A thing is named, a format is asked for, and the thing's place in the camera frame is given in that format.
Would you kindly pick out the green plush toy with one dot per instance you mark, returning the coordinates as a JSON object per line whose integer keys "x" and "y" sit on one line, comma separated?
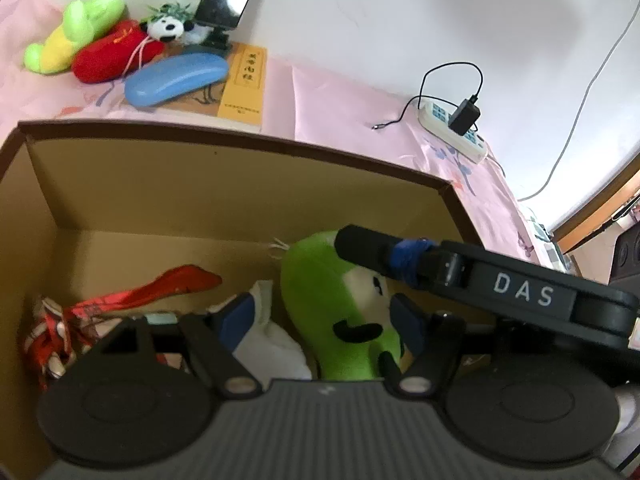
{"x": 325, "y": 310}

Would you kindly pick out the panda plush toy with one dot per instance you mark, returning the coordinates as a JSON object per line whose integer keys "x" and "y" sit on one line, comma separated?
{"x": 167, "y": 27}

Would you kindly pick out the red plush toy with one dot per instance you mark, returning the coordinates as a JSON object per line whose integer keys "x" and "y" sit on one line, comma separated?
{"x": 105, "y": 55}

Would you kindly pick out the black phone stand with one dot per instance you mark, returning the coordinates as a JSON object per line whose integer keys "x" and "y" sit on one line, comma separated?
{"x": 217, "y": 40}

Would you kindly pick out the pink printed bedsheet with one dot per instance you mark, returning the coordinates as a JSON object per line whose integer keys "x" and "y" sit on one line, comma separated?
{"x": 350, "y": 110}

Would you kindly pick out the yellow and green plush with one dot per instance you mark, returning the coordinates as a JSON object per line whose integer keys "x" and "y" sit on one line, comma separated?
{"x": 65, "y": 40}

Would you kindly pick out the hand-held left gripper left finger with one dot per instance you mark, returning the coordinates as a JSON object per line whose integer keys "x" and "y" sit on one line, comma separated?
{"x": 235, "y": 325}

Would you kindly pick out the black charger plug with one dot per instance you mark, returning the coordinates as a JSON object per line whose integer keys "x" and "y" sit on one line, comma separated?
{"x": 462, "y": 117}

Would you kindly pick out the dark box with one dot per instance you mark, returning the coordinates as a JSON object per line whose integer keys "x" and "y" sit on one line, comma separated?
{"x": 627, "y": 255}

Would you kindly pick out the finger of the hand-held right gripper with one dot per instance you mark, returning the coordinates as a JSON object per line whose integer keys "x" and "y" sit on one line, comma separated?
{"x": 370, "y": 250}

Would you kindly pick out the brown cardboard box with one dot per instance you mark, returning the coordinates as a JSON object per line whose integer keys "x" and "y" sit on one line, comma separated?
{"x": 150, "y": 185}

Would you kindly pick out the yellow book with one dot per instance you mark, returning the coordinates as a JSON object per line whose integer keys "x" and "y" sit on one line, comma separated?
{"x": 245, "y": 85}

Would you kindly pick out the white power strip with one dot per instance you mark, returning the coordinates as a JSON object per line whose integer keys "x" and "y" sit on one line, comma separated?
{"x": 435, "y": 115}

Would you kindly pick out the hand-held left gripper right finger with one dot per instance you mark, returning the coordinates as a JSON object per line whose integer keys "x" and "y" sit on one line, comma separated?
{"x": 407, "y": 325}

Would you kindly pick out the wooden frame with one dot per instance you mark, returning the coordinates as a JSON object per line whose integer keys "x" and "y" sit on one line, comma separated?
{"x": 590, "y": 215}

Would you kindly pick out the blue glasses case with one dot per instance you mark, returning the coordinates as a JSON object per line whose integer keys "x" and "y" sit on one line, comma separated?
{"x": 175, "y": 77}

